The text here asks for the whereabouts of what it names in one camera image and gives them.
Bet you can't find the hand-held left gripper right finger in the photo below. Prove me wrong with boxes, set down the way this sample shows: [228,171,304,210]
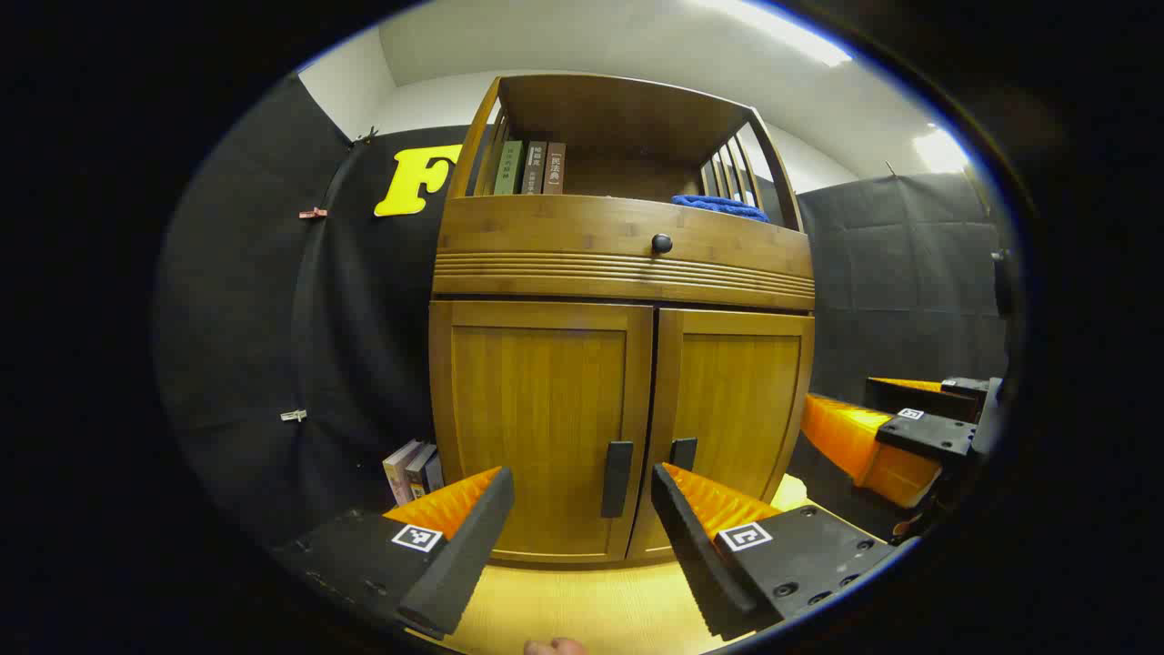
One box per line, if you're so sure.
[650,462,901,640]

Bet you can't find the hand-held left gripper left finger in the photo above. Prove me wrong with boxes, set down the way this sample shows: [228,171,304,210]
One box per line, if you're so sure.
[273,466,516,638]

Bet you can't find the wooden cabinet door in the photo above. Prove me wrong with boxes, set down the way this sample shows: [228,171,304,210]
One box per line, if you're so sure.
[627,309,815,560]
[429,302,654,563]

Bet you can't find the wooden double-door shoe cabinet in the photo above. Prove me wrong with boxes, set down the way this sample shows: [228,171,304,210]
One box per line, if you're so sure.
[427,73,817,567]

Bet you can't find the wooden cabinet drawer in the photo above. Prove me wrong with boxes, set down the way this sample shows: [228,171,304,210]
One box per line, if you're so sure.
[434,194,816,312]

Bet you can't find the dark grey book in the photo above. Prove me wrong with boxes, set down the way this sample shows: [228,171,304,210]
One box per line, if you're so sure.
[405,444,439,501]

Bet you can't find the small square ceiling light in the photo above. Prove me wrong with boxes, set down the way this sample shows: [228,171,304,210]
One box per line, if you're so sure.
[912,127,972,176]

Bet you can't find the blue towel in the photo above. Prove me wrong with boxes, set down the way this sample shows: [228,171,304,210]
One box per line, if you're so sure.
[671,194,770,224]

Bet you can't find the black backdrop cloth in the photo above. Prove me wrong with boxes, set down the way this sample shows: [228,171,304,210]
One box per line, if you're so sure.
[155,73,1012,549]

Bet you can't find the green book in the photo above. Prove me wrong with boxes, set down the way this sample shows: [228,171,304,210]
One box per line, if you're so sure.
[493,140,525,196]

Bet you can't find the black left door handle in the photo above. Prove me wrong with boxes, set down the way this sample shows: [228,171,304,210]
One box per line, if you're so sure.
[601,441,635,519]

